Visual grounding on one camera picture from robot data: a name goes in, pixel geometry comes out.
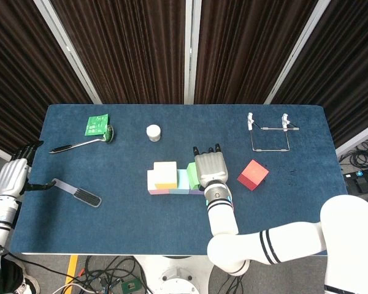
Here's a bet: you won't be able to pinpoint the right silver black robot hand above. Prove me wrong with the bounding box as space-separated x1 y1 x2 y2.
192 143 229 188

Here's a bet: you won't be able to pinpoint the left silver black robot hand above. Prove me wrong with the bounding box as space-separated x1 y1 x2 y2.
0 140 58 197

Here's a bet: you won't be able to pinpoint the green cube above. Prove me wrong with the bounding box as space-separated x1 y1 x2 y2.
186 162 203 190

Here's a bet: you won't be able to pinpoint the yellow cube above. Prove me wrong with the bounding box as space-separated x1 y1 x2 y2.
153 161 178 189

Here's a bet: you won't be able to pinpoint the pink cube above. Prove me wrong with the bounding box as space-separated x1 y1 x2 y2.
147 170 171 195

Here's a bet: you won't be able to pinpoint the light blue cube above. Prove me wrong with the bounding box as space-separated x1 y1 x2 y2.
169 169 191 195

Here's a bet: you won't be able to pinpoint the red orange cube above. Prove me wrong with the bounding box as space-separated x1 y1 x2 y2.
237 159 270 192

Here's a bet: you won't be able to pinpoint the small white jar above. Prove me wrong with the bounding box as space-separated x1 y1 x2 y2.
146 124 162 143

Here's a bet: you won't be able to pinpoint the blue table mat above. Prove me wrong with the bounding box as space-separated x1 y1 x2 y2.
10 104 349 257

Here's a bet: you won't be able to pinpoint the grey brush black bristles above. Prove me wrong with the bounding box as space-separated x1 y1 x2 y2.
50 178 102 209

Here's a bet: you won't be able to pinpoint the black trouser leg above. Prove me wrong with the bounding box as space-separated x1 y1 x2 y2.
0 258 25 292

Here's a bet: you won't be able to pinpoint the green packet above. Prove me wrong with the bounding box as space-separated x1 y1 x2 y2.
84 113 110 136

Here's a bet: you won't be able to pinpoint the brown curtain partition panel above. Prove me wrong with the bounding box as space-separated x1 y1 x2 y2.
33 0 193 105
0 0 102 172
192 0 331 105
263 0 368 157

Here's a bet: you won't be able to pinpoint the white black shoe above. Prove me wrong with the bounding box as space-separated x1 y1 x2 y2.
15 274 39 294

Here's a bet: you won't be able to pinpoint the green floor circuit board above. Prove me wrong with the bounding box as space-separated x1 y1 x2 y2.
121 279 141 293

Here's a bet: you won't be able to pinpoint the black power strip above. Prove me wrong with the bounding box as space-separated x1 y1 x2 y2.
343 167 368 181

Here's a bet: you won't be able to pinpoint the metal ladle black handle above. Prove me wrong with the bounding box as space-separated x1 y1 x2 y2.
48 124 115 154

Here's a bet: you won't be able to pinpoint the wire stand white clips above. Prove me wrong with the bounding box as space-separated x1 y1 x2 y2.
247 112 301 153

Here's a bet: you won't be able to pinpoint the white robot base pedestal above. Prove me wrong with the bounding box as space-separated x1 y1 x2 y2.
134 255 215 294

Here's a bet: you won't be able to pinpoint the black cable green plug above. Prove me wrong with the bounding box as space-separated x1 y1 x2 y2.
216 274 249 294

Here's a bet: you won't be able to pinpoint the tangled black floor cables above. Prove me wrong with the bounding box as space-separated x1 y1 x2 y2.
339 139 368 172
53 255 153 294

